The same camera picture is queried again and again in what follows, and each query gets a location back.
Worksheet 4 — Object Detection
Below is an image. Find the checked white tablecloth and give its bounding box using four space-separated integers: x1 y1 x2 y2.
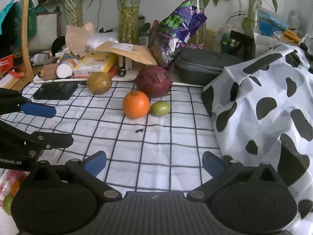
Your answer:
2 82 220 193

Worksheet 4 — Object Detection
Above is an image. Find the purple snack bag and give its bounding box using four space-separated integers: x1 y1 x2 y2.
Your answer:
148 0 207 70

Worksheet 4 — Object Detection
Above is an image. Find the white tray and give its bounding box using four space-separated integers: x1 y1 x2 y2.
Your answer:
33 73 138 84

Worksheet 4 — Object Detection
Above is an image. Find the dark red dragon fruit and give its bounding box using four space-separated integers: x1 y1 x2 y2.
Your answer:
135 65 172 99

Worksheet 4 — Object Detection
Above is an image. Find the black phone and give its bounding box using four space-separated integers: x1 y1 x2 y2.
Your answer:
32 82 78 100

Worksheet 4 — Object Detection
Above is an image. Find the white plastic bag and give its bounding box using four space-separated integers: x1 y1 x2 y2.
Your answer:
86 31 119 50

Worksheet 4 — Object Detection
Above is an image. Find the yellow medicine box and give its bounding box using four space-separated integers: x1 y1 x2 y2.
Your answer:
73 52 117 77

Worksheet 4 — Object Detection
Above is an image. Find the large orange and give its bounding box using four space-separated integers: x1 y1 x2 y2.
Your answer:
122 90 150 119

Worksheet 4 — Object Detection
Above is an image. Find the crumpled brown paper bag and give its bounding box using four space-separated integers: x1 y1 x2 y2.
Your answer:
65 22 95 57

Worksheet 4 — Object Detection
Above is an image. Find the black zip case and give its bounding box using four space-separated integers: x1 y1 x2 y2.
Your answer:
175 47 243 86

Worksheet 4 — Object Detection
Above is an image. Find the glass vase with bamboo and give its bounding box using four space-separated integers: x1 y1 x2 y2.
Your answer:
117 0 140 45

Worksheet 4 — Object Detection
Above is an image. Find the brown paper envelope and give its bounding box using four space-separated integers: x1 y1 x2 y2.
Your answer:
95 41 157 65

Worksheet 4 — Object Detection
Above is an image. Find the tiny orange tangerine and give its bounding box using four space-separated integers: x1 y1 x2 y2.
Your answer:
11 180 21 196

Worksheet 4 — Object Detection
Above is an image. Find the small brown leather pouch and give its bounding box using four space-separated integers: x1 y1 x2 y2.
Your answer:
40 63 59 81

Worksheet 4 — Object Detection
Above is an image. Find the white cylinder bottle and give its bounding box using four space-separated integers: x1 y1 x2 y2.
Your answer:
56 61 73 79

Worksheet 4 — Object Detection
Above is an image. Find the cow print cloth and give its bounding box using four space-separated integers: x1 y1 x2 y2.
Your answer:
202 44 312 234

